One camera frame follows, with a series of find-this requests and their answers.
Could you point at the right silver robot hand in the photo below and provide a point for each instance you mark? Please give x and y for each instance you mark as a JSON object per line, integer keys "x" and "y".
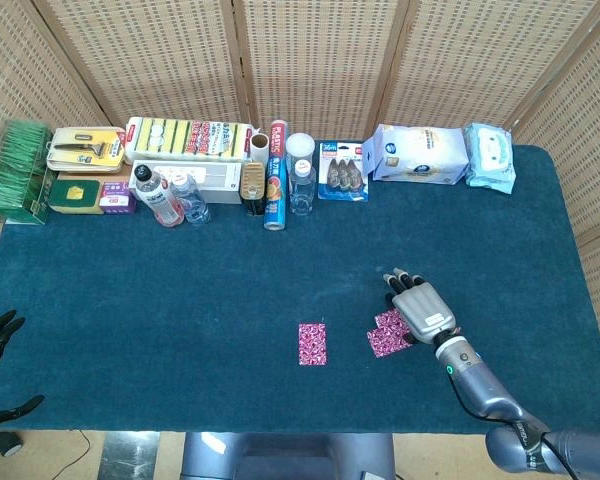
{"x": 425, "y": 312}

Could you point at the pink patterned packet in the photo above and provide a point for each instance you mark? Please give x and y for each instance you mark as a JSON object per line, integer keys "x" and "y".
{"x": 312, "y": 345}
{"x": 382, "y": 347}
{"x": 387, "y": 322}

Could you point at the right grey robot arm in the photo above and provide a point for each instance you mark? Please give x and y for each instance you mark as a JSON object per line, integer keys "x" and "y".
{"x": 475, "y": 385}

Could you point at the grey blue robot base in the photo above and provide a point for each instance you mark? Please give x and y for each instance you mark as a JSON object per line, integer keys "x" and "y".
{"x": 290, "y": 457}

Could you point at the yellow sponge green pad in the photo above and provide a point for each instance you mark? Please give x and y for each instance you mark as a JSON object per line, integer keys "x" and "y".
{"x": 75, "y": 196}

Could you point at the white tissue pack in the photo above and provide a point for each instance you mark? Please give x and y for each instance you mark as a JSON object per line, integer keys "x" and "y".
{"x": 420, "y": 155}

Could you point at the green tea box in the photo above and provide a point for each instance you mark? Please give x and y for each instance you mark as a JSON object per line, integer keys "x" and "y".
{"x": 15, "y": 170}

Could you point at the blue correction tape blister pack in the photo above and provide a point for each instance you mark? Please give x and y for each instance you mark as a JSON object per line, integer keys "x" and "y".
{"x": 342, "y": 172}

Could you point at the light blue wet wipes pack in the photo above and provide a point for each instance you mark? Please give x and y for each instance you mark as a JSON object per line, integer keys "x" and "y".
{"x": 490, "y": 160}

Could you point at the tall clear bottle white cap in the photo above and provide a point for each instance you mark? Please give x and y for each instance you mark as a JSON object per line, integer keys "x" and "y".
{"x": 302, "y": 192}

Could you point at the small purple box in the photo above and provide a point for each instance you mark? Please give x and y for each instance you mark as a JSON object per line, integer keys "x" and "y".
{"x": 116, "y": 200}

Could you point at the blue felt table cover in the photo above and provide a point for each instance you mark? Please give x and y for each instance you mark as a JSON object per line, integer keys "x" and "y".
{"x": 180, "y": 300}

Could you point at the grey metal plate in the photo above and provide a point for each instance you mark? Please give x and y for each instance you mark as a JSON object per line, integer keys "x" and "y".
{"x": 130, "y": 457}

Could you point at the blue plastic wrap roll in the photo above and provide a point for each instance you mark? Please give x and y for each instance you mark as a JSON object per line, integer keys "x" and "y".
{"x": 275, "y": 190}

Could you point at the yellow razor blister pack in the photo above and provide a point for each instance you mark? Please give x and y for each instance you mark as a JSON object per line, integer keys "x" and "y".
{"x": 85, "y": 147}

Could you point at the pink drink bottle black cap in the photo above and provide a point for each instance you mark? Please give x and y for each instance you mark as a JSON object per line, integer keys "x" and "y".
{"x": 160, "y": 200}

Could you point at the clear jar white lid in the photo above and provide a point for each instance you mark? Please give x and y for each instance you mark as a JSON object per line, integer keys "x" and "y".
{"x": 300, "y": 147}

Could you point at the black gold tin can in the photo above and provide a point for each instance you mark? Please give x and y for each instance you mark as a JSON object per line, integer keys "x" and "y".
{"x": 253, "y": 182}

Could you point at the small water bottle white cap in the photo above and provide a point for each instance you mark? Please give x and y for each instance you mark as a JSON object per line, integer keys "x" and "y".
{"x": 192, "y": 202}

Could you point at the white paper roll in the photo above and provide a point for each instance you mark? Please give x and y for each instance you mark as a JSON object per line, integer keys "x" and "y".
{"x": 260, "y": 147}

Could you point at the long white cardboard box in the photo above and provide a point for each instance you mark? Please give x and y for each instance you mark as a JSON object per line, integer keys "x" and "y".
{"x": 215, "y": 180}

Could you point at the yellow green sponge multipack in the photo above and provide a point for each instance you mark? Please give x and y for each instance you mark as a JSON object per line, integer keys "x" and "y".
{"x": 180, "y": 137}

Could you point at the rattan folding screen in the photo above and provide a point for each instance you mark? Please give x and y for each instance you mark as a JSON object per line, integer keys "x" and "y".
{"x": 320, "y": 60}

